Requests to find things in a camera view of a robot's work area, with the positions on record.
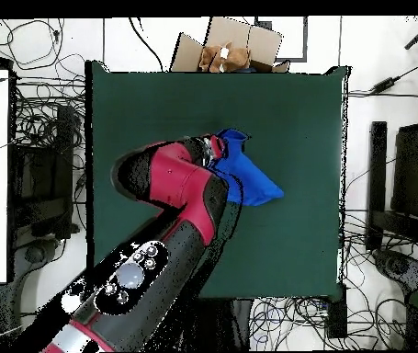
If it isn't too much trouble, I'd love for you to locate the black upright bar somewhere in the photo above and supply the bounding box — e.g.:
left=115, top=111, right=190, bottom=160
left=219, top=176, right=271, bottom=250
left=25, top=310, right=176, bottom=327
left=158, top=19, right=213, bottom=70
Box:
left=364, top=120, right=389, bottom=253

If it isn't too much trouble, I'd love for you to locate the brown plush toy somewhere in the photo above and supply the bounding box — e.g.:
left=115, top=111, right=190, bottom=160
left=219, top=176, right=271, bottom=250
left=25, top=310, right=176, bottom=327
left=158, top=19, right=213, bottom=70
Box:
left=198, top=40, right=252, bottom=74

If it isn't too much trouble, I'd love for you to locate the grey floor frame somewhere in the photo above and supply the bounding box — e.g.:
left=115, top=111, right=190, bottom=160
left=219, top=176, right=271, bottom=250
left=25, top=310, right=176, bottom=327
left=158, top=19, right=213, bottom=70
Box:
left=254, top=16, right=310, bottom=63

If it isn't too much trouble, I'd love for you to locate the dark stand foot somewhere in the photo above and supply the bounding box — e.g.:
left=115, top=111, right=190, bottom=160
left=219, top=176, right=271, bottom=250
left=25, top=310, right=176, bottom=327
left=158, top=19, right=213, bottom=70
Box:
left=372, top=247, right=418, bottom=295
left=9, top=236, right=66, bottom=317

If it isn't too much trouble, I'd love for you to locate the black looped cable with plug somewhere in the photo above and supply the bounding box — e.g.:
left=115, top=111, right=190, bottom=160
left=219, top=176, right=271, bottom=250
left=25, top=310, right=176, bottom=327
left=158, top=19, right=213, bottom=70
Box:
left=0, top=17, right=66, bottom=71

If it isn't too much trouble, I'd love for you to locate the brown cardboard box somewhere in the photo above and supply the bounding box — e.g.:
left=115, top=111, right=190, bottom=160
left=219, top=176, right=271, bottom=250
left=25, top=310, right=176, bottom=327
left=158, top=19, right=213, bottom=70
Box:
left=169, top=16, right=291, bottom=74

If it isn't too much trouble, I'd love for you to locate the black floor cable tangle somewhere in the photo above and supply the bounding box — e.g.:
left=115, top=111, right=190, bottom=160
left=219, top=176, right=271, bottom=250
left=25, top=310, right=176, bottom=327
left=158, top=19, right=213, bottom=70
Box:
left=340, top=205, right=418, bottom=350

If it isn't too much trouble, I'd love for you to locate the black curved floor cable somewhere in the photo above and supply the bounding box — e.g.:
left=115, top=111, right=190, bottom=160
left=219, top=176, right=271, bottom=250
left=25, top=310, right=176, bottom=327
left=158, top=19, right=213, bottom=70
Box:
left=127, top=16, right=165, bottom=73

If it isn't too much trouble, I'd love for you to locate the black equipment case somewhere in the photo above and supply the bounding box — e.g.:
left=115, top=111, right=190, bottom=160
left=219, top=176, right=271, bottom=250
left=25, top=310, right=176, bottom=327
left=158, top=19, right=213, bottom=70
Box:
left=11, top=104, right=81, bottom=240

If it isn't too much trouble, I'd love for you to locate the blue laundry item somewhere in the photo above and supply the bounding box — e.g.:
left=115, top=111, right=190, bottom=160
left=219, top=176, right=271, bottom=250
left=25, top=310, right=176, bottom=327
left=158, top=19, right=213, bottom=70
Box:
left=208, top=127, right=286, bottom=208

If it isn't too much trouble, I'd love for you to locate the blue and black cable tangle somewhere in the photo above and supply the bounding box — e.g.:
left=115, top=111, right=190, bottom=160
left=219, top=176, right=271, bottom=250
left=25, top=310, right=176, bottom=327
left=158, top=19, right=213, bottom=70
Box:
left=248, top=295, right=342, bottom=352

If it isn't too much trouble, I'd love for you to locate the black power adapter with cable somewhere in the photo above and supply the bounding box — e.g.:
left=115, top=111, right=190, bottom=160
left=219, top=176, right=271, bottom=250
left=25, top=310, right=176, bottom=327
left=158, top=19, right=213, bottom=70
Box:
left=367, top=54, right=418, bottom=95

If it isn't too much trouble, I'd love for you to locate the dark green table cloth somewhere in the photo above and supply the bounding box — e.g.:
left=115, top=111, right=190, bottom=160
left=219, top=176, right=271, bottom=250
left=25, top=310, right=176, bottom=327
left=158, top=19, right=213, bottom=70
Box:
left=85, top=60, right=351, bottom=300

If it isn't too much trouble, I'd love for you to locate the black chair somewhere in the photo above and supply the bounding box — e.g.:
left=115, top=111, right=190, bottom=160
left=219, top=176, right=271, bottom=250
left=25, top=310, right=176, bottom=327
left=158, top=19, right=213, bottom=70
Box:
left=390, top=120, right=418, bottom=222

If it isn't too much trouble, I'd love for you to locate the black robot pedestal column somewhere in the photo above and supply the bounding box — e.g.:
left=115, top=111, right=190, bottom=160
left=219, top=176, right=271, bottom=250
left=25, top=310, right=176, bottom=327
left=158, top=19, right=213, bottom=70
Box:
left=228, top=298, right=254, bottom=352

